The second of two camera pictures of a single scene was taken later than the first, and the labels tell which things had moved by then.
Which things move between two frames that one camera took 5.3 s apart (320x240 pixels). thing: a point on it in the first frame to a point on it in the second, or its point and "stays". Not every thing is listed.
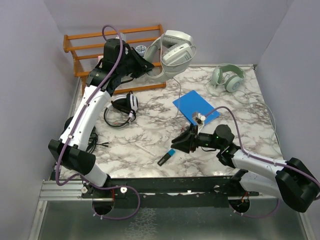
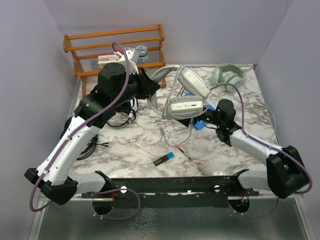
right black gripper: [186, 146] to [186, 122]
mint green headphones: [233, 83] stays
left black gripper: [143, 66] to [148, 85]
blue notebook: [193, 102] to [199, 124]
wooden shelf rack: [88, 48] stays
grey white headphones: [170, 53] to [182, 93]
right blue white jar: [141, 50] stays
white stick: [145, 149] stays
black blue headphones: [93, 142] stays
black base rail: [169, 192] stays
